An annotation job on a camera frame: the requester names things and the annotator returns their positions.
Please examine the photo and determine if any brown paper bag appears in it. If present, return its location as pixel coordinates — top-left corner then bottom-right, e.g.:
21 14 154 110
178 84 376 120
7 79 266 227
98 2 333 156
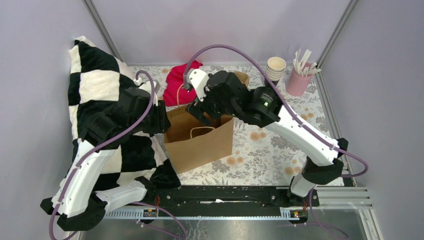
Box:
163 83 235 175

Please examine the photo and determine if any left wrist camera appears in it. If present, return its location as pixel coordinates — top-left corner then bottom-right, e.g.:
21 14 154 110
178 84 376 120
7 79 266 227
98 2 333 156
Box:
134 78 161 106

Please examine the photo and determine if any cardboard cup carrier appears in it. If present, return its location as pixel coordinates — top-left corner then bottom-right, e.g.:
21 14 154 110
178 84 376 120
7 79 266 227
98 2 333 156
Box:
233 71 250 87

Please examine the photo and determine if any pink straw holder cup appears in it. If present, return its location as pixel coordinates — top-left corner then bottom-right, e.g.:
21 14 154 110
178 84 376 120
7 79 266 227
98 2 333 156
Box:
285 66 313 97

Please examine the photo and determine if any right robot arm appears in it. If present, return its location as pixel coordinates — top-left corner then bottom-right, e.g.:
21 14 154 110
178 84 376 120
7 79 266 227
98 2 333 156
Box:
183 69 348 206

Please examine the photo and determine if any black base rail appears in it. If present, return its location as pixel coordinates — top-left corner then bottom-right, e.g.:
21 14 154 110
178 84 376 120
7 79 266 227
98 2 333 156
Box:
147 185 320 219

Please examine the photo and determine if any red cloth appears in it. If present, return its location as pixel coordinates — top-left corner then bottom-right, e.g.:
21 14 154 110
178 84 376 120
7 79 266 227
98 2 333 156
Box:
163 63 197 107

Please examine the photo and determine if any stack of paper cups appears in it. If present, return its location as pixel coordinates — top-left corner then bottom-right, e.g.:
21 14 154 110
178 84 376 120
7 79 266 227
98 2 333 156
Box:
265 56 287 85

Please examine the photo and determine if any black white checkered pillow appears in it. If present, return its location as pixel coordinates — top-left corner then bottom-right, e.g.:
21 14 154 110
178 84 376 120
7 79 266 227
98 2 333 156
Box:
67 36 181 191

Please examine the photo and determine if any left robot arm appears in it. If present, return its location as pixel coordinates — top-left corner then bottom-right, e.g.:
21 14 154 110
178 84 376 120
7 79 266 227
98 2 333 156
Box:
40 86 170 231

